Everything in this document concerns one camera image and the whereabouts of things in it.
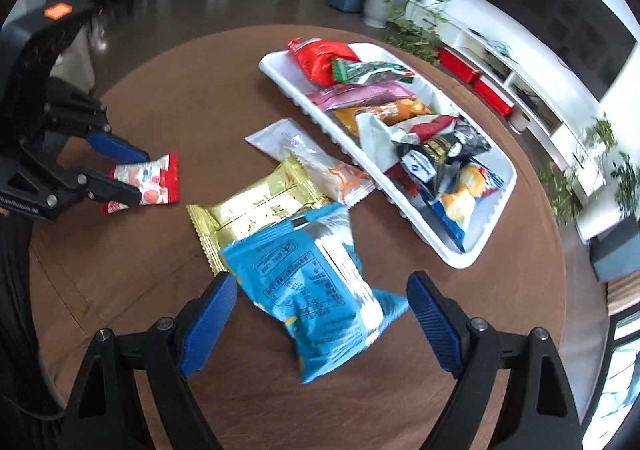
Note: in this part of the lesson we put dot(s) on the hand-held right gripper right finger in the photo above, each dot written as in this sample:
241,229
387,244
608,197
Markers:
435,325

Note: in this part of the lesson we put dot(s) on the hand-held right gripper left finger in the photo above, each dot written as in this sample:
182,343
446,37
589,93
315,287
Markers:
207,325

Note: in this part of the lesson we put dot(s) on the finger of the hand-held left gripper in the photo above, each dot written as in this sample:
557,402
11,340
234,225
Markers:
117,190
120,150

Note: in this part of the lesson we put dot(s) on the red white snack packet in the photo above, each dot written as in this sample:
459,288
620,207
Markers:
155,180

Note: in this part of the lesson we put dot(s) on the white plastic tray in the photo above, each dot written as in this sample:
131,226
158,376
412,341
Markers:
465,257

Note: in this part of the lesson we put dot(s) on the light blue snack packet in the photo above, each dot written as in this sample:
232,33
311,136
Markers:
310,290

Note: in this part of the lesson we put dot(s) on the black snack packet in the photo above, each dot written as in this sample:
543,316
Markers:
440,150

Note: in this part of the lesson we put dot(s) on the orange snack packet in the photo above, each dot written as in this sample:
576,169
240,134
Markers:
390,111

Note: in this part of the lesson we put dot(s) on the pink snack packet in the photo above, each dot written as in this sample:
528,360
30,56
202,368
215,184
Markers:
360,94

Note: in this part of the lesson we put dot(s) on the green snack packet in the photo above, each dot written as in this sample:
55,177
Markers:
370,72

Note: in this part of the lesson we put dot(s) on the gold snack packet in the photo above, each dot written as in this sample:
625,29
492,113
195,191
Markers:
260,210

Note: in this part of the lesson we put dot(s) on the blue yellow chip packet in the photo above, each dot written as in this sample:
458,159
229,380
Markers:
465,195

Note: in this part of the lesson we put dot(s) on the white orange-print snack packet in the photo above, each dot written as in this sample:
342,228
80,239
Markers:
300,150

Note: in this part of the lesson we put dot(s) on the beige curtain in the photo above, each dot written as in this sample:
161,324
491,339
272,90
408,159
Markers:
625,295

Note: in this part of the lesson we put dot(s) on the tall plant in dark pot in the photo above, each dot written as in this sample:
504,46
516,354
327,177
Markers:
617,255

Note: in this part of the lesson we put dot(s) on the bright red snack bag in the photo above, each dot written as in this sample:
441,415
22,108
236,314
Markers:
315,58

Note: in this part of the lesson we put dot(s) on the brown cylindrical bin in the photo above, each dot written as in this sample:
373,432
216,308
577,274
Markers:
520,122

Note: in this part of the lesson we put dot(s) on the red box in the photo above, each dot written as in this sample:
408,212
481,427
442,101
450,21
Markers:
457,63
492,95

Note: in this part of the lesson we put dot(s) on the plant in tall white pot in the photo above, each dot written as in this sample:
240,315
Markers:
625,180

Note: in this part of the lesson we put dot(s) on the black set-top box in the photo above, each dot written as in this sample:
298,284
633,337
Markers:
526,97

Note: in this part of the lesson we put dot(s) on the white television console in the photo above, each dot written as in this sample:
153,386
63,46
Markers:
465,15

